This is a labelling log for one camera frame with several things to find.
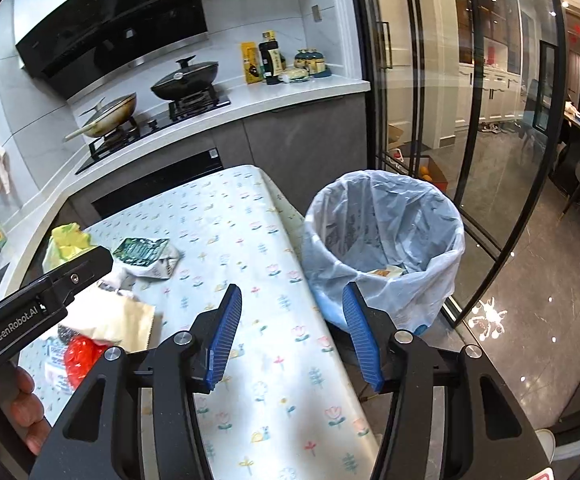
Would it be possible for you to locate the teal seasoning jar set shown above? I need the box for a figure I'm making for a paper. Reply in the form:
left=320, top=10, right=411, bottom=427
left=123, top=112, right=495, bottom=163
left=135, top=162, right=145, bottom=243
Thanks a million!
left=294, top=47, right=327, bottom=80

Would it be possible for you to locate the beige paper packet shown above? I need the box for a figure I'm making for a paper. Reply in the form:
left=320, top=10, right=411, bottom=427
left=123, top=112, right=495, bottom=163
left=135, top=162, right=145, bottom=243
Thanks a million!
left=77, top=292, right=163, bottom=353

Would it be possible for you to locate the green white snack packet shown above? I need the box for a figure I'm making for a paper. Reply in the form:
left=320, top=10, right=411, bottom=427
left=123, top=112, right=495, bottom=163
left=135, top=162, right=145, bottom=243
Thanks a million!
left=112, top=237, right=183, bottom=280

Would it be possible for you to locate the black range hood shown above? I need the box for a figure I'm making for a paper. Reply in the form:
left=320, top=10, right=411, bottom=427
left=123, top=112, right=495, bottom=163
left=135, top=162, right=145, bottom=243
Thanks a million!
left=14, top=0, right=209, bottom=95

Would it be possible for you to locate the black built-in oven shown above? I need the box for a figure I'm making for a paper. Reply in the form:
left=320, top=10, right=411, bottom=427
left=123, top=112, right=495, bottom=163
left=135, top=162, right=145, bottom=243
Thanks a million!
left=90, top=147, right=223, bottom=218

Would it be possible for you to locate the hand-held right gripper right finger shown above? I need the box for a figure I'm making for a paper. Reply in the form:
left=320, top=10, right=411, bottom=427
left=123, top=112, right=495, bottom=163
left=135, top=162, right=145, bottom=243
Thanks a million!
left=342, top=281, right=556, bottom=480

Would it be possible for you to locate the dark sauce bottle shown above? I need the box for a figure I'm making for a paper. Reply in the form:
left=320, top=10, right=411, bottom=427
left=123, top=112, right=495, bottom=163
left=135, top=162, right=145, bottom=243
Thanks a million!
left=259, top=31, right=287, bottom=86

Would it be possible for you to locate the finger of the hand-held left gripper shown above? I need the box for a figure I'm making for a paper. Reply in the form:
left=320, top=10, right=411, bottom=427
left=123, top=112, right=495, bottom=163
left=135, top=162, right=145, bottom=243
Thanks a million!
left=30, top=246, right=114, bottom=311

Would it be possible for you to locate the white printed packet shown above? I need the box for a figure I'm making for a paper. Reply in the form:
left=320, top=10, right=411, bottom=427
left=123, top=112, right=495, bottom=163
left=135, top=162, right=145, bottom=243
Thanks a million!
left=42, top=337, right=70, bottom=396

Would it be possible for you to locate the red plastic wrapper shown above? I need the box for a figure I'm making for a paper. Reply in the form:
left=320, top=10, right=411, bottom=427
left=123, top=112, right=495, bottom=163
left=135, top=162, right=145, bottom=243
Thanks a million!
left=64, top=336, right=110, bottom=391

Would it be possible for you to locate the trash bin with plastic liner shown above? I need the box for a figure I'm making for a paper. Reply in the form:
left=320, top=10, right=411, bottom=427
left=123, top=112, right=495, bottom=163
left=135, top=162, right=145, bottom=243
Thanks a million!
left=302, top=170, right=466, bottom=337

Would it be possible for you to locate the grey base cabinet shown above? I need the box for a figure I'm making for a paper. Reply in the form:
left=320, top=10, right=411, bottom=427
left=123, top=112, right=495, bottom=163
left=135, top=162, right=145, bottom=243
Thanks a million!
left=70, top=80, right=371, bottom=221

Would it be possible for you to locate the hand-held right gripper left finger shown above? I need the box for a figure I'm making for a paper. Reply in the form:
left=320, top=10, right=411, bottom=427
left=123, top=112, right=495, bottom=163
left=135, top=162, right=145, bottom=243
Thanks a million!
left=30, top=284, right=243, bottom=480

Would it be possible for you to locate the black wok with lid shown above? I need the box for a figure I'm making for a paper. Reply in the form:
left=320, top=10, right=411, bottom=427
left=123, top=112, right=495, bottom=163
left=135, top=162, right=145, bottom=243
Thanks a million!
left=150, top=55, right=219, bottom=102

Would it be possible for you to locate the floral tablecloth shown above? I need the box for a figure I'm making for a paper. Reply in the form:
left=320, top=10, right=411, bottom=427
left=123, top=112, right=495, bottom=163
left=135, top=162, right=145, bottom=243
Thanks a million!
left=17, top=164, right=385, bottom=480

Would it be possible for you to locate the pale yellow wrapper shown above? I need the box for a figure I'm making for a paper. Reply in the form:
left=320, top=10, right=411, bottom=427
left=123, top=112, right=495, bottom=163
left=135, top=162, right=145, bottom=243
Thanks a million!
left=367, top=265, right=405, bottom=281

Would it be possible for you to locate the white sideboard cabinet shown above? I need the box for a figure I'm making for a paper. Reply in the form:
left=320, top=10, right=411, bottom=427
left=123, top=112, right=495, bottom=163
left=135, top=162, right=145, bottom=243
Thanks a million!
left=457, top=62, right=516, bottom=126

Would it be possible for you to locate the person's left hand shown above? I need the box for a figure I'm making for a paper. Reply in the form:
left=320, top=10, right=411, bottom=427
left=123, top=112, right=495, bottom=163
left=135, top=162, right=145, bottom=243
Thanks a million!
left=7, top=365, right=53, bottom=456

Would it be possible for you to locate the yellow seasoning packet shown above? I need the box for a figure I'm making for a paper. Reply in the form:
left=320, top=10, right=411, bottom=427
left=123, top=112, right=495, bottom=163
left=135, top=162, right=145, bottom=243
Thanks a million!
left=241, top=41, right=263, bottom=85

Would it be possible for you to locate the black gas stove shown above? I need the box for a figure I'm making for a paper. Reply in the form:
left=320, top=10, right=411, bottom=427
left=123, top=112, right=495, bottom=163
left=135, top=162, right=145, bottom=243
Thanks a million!
left=74, top=85, right=231, bottom=176

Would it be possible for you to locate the black framed glass door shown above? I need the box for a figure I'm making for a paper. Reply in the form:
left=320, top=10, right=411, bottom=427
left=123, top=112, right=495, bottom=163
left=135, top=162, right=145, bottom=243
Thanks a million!
left=347, top=0, right=571, bottom=331

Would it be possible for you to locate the yellow green plastic bag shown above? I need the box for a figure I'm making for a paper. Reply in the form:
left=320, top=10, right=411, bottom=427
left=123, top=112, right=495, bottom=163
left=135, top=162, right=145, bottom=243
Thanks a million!
left=42, top=224, right=95, bottom=273

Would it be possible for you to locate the beige frying pan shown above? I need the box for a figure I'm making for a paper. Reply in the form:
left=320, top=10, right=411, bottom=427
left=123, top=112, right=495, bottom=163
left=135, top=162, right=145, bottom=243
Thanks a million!
left=64, top=91, right=138, bottom=142

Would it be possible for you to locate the cardboard box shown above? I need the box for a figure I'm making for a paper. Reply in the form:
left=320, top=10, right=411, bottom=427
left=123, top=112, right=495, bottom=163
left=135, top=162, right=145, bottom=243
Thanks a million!
left=387, top=152, right=448, bottom=193

